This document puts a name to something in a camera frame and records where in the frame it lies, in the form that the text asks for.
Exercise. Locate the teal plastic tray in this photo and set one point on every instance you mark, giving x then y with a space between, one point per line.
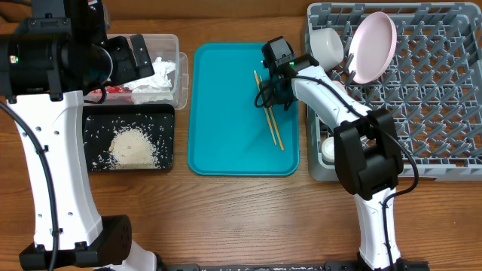
228 135

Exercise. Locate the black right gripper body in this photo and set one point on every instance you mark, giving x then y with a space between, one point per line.
274 95

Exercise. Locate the red foil snack wrapper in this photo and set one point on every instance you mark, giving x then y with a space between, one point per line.
114 96

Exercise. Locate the white tissue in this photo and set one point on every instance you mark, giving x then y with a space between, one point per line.
156 88

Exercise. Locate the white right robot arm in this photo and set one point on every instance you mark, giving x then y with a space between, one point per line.
367 154

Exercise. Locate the cooked rice pile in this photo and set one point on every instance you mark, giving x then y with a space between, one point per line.
132 148

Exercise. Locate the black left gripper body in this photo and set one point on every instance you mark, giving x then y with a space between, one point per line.
124 68

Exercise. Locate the grey-green bowl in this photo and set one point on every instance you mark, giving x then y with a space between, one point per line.
326 47

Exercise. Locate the pink bowl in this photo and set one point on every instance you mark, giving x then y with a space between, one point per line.
340 86

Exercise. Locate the clear plastic bin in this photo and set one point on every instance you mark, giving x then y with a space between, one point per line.
166 46

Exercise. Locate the pink round plate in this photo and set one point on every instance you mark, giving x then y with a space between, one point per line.
372 47

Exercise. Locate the grey dish rack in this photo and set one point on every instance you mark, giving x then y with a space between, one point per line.
432 86

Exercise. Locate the pale green cup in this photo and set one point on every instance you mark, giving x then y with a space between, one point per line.
327 150

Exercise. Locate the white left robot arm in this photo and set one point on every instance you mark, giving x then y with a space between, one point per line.
48 66

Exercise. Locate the black tray bin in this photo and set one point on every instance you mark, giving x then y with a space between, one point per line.
128 113

